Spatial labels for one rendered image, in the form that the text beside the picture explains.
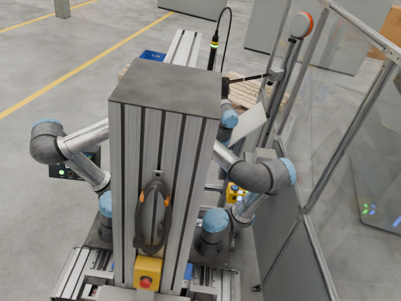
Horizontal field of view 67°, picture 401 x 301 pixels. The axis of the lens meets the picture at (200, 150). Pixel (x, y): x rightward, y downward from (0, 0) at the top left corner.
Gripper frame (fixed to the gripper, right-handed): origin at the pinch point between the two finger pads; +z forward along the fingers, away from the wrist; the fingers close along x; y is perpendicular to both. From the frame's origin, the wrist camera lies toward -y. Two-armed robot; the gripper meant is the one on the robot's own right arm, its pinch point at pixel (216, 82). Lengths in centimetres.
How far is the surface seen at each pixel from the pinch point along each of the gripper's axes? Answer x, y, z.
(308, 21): 65, -26, 41
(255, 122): 39, 36, 16
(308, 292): 55, 88, -78
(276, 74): 54, 10, 38
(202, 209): 2, 80, -22
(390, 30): 601, 92, 546
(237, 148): 33, 62, 20
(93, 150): -65, 42, -9
